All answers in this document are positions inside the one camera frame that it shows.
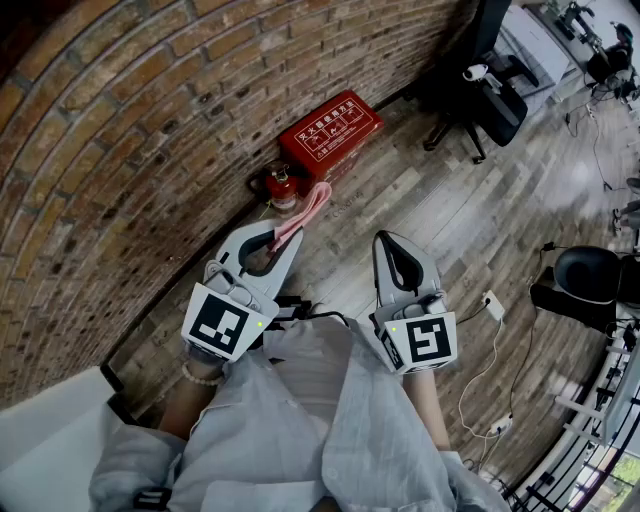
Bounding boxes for white power strip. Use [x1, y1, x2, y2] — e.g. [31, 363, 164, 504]
[482, 290, 506, 321]

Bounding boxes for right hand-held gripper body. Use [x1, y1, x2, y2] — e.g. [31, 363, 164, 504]
[368, 289, 460, 375]

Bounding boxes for red fire extinguisher box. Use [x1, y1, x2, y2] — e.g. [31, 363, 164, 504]
[278, 89, 385, 199]

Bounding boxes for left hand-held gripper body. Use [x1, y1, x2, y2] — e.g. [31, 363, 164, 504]
[180, 258, 280, 362]

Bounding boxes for person's left forearm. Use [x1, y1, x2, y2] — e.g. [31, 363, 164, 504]
[159, 359, 226, 441]

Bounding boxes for black floor cable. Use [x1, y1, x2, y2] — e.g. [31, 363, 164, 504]
[455, 298, 489, 325]
[499, 304, 539, 426]

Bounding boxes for person's right forearm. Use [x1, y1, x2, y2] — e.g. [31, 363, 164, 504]
[402, 369, 451, 451]

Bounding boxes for white floor cable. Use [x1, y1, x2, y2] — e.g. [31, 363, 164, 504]
[459, 314, 516, 441]

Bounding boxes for white metal rack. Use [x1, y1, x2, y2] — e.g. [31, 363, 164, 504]
[554, 324, 640, 446]

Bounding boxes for grey wrist strap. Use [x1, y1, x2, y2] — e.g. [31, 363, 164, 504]
[187, 343, 227, 367]

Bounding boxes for black office chair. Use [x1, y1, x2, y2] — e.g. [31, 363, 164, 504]
[414, 0, 539, 165]

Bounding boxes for person in white shirt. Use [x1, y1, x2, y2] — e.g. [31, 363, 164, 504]
[89, 314, 501, 512]

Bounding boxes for white bead bracelet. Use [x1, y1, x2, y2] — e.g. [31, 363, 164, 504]
[181, 362, 225, 387]

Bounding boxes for red fire extinguisher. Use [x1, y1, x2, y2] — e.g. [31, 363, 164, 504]
[248, 159, 301, 214]

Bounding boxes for pink cloth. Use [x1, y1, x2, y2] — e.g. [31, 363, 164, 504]
[269, 182, 332, 254]

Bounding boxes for black metal railing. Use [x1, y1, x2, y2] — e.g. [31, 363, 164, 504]
[504, 439, 640, 512]

